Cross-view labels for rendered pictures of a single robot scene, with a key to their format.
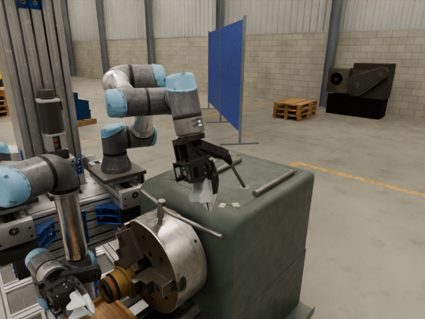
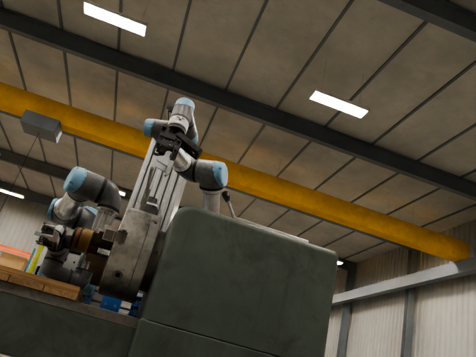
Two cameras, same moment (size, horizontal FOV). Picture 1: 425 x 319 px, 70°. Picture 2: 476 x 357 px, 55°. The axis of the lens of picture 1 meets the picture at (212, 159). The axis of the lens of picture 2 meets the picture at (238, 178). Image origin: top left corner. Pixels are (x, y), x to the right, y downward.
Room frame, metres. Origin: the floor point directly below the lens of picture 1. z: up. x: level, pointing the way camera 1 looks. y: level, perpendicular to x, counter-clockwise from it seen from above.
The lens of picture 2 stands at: (-0.24, -1.06, 0.73)
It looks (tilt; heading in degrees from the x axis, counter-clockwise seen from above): 25 degrees up; 38
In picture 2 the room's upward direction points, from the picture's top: 15 degrees clockwise
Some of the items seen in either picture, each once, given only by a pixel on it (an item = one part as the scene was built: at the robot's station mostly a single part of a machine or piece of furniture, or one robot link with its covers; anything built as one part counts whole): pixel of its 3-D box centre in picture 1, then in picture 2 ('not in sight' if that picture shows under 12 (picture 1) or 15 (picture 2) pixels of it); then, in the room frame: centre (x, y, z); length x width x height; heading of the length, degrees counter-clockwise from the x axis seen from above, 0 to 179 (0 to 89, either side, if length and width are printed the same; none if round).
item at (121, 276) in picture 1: (118, 283); (86, 241); (0.72, 0.28, 1.08); 0.09 x 0.09 x 0.09; 48
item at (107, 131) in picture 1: (114, 137); not in sight; (1.45, 0.49, 1.33); 0.13 x 0.12 x 0.14; 112
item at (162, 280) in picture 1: (157, 283); (108, 239); (0.72, 0.16, 1.09); 0.12 x 0.11 x 0.05; 48
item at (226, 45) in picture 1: (221, 76); not in sight; (7.81, -0.20, 1.18); 4.12 x 0.80 x 2.35; 10
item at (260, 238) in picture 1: (229, 217); (231, 291); (1.15, -0.07, 1.06); 0.59 x 0.48 x 0.39; 138
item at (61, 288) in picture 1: (61, 289); (52, 239); (0.70, 0.44, 1.08); 0.12 x 0.09 x 0.08; 48
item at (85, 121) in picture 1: (63, 109); not in sight; (7.30, 3.64, 0.39); 1.20 x 0.80 x 0.79; 146
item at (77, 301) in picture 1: (78, 303); (53, 227); (0.63, 0.36, 1.09); 0.09 x 0.06 x 0.03; 48
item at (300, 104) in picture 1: (295, 108); not in sight; (8.78, -2.41, 0.22); 1.25 x 0.86 x 0.44; 141
